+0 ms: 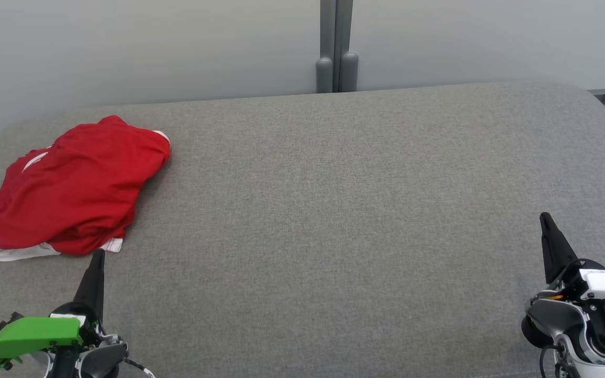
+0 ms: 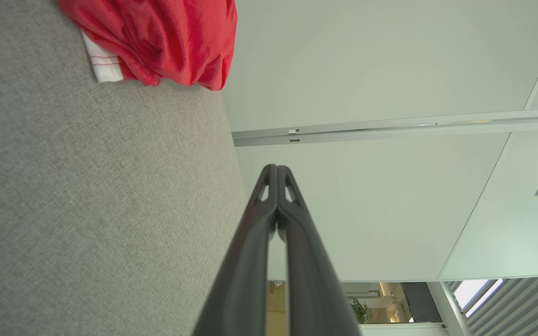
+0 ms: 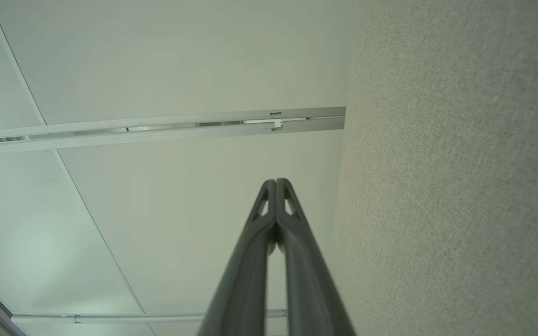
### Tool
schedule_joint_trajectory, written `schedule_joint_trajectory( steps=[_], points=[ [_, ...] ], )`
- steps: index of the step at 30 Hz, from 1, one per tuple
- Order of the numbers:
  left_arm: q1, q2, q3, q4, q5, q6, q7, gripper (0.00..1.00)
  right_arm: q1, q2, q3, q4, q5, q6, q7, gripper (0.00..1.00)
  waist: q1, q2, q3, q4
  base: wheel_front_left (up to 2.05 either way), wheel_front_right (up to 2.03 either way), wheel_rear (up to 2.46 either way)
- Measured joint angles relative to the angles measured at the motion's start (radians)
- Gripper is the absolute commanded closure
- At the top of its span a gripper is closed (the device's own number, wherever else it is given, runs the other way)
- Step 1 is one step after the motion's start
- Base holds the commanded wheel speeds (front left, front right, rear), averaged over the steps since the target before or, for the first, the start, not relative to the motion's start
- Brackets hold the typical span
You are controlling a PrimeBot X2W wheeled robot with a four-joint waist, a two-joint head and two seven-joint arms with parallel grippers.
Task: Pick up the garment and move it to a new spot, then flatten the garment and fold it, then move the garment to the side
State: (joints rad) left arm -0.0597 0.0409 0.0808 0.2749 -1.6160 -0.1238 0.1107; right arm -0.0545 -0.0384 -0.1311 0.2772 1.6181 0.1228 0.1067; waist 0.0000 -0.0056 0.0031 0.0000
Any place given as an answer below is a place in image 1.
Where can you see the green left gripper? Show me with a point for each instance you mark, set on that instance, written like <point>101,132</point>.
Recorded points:
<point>29,333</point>

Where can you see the red shorts with white stripe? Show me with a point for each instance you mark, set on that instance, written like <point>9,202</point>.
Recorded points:
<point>82,184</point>

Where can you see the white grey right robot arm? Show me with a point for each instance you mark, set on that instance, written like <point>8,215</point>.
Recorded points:
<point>549,315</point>

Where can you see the grey fabric sofa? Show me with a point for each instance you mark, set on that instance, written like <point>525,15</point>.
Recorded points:
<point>334,210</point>

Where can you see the grey partition frame post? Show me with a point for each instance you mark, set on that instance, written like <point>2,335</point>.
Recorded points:
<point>324,73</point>
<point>348,71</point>

